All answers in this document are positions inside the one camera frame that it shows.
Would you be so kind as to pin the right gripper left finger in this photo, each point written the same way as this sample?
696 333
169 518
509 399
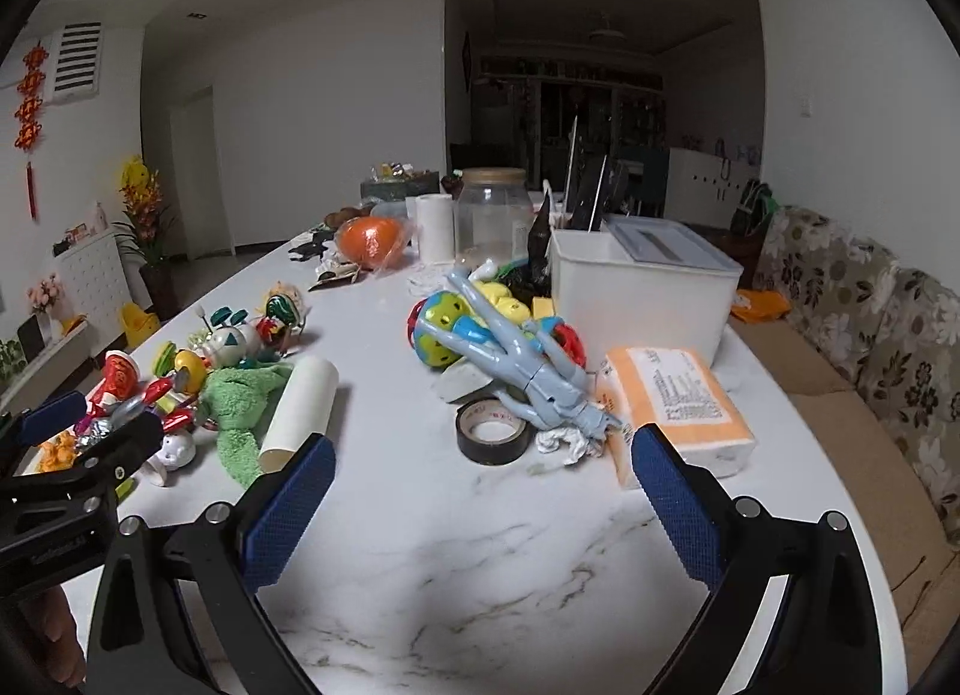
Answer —
142 639

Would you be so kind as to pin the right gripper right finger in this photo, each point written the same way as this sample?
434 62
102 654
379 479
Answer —
824 638

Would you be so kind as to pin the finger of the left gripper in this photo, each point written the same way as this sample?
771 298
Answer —
53 417
98 471

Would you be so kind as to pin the person's left hand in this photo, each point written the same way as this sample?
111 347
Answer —
49 614

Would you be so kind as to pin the yellow potty stool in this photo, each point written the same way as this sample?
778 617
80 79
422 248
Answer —
138 324

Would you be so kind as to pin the white cabinet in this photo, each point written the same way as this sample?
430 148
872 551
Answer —
94 279

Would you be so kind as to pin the green plush cloth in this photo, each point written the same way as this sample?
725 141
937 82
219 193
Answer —
234 400

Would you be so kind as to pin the white paper tube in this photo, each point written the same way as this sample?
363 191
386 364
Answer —
304 409

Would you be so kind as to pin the yellow flower plant pot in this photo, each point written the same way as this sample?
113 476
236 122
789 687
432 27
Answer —
143 231

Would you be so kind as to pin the tissue pack orange white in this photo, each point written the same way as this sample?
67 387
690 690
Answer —
675 390

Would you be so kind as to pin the floral sofa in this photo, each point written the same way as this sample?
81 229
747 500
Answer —
868 355

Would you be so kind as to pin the light blue robot figure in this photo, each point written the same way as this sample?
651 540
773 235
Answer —
542 385

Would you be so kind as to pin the red chinese knot decoration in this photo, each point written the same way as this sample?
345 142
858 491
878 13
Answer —
30 129

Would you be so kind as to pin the black tape roll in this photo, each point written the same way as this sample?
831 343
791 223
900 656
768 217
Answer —
487 433

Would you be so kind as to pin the orange fruit in bag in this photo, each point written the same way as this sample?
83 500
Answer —
373 242

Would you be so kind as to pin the white plastic storage box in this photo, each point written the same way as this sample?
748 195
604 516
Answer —
642 282

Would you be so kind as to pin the colourful rattle ball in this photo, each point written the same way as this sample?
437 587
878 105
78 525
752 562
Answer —
443 310

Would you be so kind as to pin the white paper towel roll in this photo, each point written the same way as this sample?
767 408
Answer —
434 216

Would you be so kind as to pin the glass jar with lid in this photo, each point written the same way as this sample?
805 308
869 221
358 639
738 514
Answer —
493 215

